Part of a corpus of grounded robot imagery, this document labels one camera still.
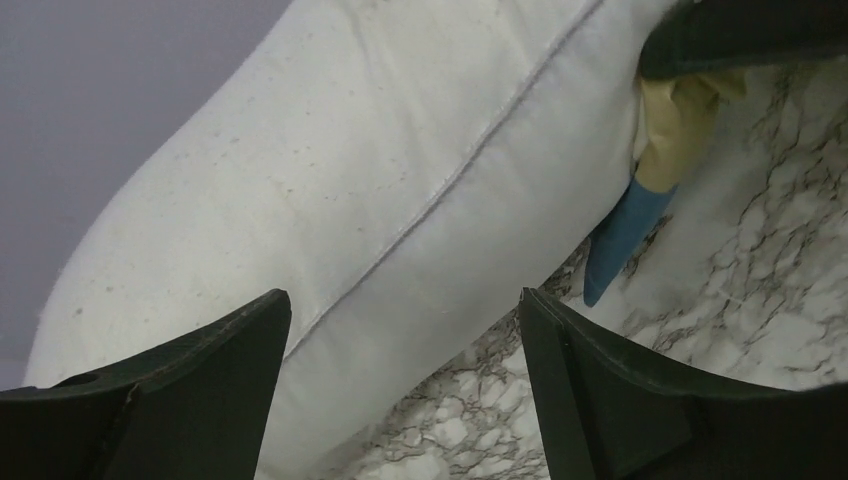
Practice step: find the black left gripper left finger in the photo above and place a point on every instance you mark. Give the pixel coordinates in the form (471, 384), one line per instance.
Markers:
(195, 407)

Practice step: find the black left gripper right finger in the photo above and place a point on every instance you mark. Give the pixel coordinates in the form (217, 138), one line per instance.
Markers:
(609, 408)

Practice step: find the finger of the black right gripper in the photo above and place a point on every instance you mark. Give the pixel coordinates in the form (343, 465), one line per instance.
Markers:
(715, 35)

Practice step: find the blue yellow patchwork pillowcase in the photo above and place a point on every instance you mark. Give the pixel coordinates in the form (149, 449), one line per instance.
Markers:
(678, 119)

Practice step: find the white pillow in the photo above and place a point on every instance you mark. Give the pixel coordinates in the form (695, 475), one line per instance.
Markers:
(401, 168)

